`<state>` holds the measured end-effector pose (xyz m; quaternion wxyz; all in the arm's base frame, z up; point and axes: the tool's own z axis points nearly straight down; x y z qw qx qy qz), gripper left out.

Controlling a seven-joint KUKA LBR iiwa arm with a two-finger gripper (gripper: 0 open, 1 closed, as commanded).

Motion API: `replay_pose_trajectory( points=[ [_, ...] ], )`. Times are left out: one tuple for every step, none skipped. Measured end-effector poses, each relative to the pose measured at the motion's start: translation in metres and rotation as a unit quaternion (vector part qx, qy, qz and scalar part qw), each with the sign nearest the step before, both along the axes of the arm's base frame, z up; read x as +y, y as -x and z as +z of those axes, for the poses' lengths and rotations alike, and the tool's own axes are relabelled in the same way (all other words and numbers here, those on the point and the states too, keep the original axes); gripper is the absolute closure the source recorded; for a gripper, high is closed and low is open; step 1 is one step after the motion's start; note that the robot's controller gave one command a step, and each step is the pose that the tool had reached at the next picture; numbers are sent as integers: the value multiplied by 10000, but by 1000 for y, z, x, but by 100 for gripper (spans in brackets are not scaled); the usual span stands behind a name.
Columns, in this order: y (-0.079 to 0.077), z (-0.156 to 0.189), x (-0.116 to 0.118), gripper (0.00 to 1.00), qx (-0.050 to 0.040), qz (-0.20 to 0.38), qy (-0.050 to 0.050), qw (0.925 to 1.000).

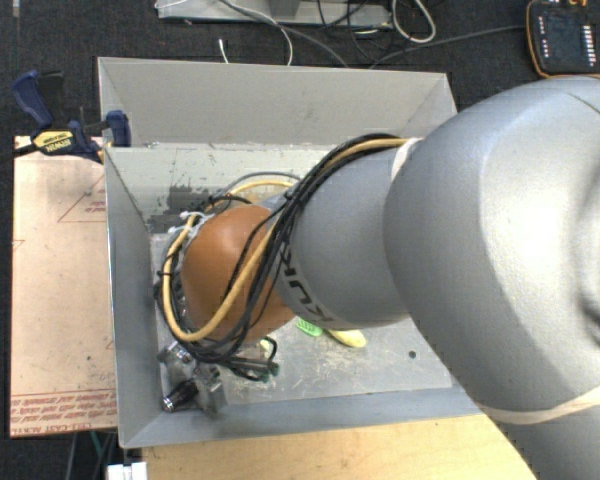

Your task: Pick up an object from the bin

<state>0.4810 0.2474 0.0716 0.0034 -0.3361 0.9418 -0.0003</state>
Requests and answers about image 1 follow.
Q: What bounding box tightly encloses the light green ribbed object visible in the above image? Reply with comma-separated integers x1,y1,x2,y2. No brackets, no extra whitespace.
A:
296,317,325,338

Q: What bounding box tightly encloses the yellow toy banana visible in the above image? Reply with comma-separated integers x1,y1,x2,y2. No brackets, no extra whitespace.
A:
323,327,368,349

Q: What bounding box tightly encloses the brown cardboard board, red print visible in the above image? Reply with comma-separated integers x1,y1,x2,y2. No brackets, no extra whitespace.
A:
9,135,120,439

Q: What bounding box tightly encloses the grey metal bin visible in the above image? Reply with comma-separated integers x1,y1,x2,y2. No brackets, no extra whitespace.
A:
97,56,482,450

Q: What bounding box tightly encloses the black cylinder on white bracket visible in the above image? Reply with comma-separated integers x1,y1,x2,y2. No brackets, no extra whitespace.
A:
160,378,201,413

